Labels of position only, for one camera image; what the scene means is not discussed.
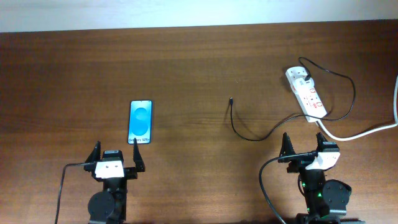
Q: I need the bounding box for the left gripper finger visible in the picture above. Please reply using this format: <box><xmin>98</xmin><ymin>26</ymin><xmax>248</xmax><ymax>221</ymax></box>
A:
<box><xmin>85</xmin><ymin>141</ymin><xmax>101</xmax><ymax>163</ymax></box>
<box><xmin>133</xmin><ymin>140</ymin><xmax>145</xmax><ymax>170</ymax></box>

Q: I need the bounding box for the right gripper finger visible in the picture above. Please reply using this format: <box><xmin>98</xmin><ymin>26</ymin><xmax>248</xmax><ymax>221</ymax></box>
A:
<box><xmin>316</xmin><ymin>133</ymin><xmax>328</xmax><ymax>152</ymax></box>
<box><xmin>279</xmin><ymin>133</ymin><xmax>295</xmax><ymax>158</ymax></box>

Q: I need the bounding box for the blue screen Galaxy smartphone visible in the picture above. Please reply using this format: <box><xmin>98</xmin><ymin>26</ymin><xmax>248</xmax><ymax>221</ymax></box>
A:
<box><xmin>127</xmin><ymin>100</ymin><xmax>153</xmax><ymax>144</ymax></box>

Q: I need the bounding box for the black USB charging cable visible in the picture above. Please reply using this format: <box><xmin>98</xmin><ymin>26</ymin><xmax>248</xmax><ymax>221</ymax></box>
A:
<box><xmin>229</xmin><ymin>57</ymin><xmax>356</xmax><ymax>142</ymax></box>

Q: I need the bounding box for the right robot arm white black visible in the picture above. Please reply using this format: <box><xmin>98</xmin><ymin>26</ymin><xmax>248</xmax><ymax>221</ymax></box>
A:
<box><xmin>278</xmin><ymin>133</ymin><xmax>363</xmax><ymax>223</ymax></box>

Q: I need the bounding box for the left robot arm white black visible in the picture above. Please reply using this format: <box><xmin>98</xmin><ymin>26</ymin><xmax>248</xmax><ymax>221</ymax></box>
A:
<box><xmin>84</xmin><ymin>139</ymin><xmax>146</xmax><ymax>224</ymax></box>

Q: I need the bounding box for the white charger plug adapter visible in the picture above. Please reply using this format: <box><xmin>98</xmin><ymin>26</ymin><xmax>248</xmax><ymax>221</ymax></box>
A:
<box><xmin>293</xmin><ymin>78</ymin><xmax>315</xmax><ymax>92</ymax></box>

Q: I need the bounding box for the white power strip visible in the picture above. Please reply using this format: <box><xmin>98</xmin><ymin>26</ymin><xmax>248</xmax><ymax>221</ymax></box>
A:
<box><xmin>285</xmin><ymin>67</ymin><xmax>326</xmax><ymax>123</ymax></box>

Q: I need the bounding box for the white power strip cord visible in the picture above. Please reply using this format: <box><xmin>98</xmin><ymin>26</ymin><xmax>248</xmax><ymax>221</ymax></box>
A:
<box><xmin>316</xmin><ymin>74</ymin><xmax>398</xmax><ymax>142</ymax></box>

